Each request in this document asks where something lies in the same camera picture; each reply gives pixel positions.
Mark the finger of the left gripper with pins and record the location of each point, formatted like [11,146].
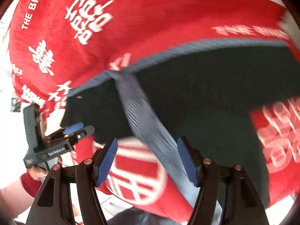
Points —
[73,128]

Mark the person's left hand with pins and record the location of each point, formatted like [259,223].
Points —
[39,174]

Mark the red blanket white characters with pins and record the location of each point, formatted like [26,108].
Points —
[60,45]

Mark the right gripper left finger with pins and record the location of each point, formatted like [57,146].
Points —
[53,205]

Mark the left forearm red cuff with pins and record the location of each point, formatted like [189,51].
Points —
[19,195]

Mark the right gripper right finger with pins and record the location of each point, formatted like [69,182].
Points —
[242,204]

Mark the person's blue jeans legs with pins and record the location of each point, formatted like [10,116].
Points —
[135,216]

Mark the black pants grey patterned waistband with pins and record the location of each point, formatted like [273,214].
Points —
[235,100]

